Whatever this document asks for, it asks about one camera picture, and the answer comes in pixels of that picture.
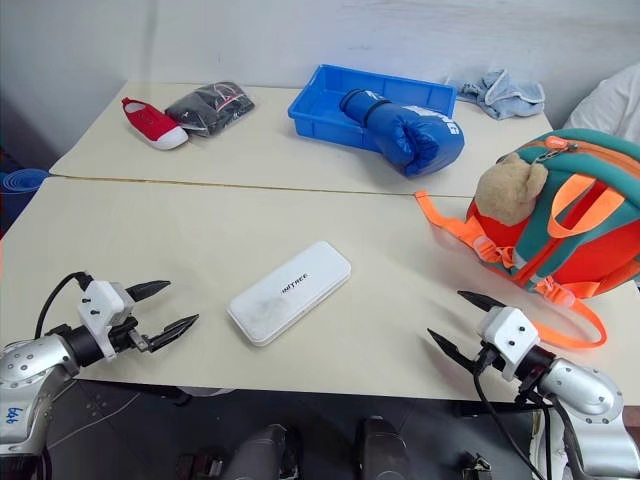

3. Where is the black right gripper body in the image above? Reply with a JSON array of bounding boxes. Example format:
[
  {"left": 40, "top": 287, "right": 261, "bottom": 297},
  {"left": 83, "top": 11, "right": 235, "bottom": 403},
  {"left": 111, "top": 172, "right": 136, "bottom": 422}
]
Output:
[{"left": 472, "top": 340, "right": 504, "bottom": 375}]

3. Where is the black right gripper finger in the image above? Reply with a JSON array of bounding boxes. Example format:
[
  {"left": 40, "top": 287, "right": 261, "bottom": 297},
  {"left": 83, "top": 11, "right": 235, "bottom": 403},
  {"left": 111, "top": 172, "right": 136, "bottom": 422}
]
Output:
[
  {"left": 457, "top": 290, "right": 507, "bottom": 314},
  {"left": 426, "top": 327, "right": 485, "bottom": 372}
]

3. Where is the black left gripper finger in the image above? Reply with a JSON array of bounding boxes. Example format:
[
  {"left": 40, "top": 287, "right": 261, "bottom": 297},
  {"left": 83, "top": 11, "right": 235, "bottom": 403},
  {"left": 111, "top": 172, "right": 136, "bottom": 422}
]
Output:
[
  {"left": 147, "top": 314, "right": 200, "bottom": 354},
  {"left": 124, "top": 280, "right": 172, "bottom": 303}
]

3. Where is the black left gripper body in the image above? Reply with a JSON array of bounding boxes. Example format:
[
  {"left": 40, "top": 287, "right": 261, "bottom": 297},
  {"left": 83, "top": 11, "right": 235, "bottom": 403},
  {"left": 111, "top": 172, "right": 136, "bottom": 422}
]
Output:
[{"left": 109, "top": 316, "right": 152, "bottom": 354}]

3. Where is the orange and teal backpack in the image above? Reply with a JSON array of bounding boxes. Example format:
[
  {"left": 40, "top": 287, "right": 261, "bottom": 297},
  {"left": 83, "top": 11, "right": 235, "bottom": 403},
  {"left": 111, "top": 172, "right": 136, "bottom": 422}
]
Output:
[{"left": 414, "top": 128, "right": 640, "bottom": 350}]

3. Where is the white rectangular case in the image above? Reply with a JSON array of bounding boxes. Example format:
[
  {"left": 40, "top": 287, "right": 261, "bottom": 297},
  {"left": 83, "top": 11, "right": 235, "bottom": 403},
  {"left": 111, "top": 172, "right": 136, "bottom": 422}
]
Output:
[{"left": 226, "top": 240, "right": 352, "bottom": 348}]

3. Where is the tan plush bear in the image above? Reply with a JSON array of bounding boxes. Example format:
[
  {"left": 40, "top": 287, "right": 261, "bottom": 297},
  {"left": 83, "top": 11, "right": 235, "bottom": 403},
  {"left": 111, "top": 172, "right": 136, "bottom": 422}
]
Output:
[{"left": 473, "top": 152, "right": 549, "bottom": 228}]

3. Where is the dark rounded right shape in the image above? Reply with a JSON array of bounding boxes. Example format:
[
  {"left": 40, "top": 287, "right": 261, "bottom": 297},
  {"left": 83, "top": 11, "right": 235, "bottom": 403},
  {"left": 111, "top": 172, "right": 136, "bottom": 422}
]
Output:
[{"left": 355, "top": 415, "right": 412, "bottom": 480}]

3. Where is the dark rounded shape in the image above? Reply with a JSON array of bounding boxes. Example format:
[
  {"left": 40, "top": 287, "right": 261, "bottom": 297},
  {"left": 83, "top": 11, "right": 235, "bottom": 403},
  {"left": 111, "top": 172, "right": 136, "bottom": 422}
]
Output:
[
  {"left": 219, "top": 423, "right": 301, "bottom": 480},
  {"left": 355, "top": 415, "right": 412, "bottom": 480}
]

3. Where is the dark rounded left shape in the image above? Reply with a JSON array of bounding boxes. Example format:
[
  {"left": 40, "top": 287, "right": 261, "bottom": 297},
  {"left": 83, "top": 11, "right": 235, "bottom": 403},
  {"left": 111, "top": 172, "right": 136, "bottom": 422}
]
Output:
[{"left": 219, "top": 423, "right": 301, "bottom": 480}]

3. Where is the red and white shoe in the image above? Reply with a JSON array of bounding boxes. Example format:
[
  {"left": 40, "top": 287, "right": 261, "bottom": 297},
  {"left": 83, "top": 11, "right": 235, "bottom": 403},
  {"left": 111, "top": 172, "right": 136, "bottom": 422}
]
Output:
[{"left": 121, "top": 96, "right": 190, "bottom": 151}]

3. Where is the blue foam roll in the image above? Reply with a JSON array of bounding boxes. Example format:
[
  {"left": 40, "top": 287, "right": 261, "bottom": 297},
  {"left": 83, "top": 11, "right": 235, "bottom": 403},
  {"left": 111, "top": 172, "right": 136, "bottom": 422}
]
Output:
[{"left": 0, "top": 168, "right": 53, "bottom": 236}]

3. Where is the blue boxing glove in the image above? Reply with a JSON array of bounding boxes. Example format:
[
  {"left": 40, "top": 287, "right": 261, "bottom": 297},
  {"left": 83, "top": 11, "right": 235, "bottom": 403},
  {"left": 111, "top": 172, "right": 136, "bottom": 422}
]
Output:
[{"left": 338, "top": 88, "right": 466, "bottom": 178}]

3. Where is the black item in plastic bag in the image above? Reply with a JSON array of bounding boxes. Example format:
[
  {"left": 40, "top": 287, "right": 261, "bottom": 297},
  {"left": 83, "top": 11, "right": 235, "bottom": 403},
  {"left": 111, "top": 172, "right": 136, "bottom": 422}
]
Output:
[{"left": 164, "top": 80, "right": 256, "bottom": 139}]

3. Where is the light blue towel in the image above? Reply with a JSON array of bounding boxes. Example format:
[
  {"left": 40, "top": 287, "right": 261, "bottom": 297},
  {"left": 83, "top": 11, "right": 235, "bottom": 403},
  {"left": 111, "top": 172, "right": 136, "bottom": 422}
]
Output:
[{"left": 446, "top": 69, "right": 546, "bottom": 121}]

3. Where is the white cloth bundle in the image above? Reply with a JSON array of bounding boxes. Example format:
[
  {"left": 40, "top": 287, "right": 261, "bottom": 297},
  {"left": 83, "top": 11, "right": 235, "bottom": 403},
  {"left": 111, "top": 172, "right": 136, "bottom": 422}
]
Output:
[{"left": 563, "top": 62, "right": 640, "bottom": 144}]

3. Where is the blue plastic bin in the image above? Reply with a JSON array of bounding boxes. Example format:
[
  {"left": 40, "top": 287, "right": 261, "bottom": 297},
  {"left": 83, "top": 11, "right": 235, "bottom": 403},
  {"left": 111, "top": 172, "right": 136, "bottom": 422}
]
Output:
[{"left": 287, "top": 63, "right": 458, "bottom": 153}]

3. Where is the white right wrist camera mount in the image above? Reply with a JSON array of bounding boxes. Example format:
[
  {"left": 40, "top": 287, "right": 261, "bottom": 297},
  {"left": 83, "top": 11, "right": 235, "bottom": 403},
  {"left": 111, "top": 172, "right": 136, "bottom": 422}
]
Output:
[{"left": 477, "top": 306, "right": 541, "bottom": 382}]

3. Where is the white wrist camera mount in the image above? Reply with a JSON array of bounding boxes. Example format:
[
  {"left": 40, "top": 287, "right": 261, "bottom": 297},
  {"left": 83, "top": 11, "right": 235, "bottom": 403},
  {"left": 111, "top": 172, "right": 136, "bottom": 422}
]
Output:
[
  {"left": 76, "top": 280, "right": 136, "bottom": 361},
  {"left": 477, "top": 306, "right": 541, "bottom": 382}
]

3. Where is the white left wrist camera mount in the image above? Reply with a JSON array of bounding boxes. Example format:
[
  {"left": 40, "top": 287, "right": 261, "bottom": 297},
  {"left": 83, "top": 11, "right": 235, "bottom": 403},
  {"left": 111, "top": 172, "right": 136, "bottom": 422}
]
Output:
[{"left": 76, "top": 280, "right": 136, "bottom": 361}]

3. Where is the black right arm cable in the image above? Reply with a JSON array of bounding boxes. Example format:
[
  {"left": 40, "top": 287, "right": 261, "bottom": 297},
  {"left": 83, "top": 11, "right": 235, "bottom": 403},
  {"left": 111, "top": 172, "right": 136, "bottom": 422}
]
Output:
[{"left": 472, "top": 348, "right": 587, "bottom": 480}]

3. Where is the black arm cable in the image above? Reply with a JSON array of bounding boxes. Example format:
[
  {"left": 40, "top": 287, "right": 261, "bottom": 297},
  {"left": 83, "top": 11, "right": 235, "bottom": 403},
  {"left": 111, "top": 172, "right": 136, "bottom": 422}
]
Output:
[
  {"left": 34, "top": 271, "right": 94, "bottom": 339},
  {"left": 472, "top": 348, "right": 587, "bottom": 480}
]

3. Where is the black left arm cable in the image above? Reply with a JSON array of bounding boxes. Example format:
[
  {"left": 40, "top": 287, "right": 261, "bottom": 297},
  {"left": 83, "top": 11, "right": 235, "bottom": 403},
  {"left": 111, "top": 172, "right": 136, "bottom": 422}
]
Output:
[{"left": 34, "top": 271, "right": 94, "bottom": 339}]

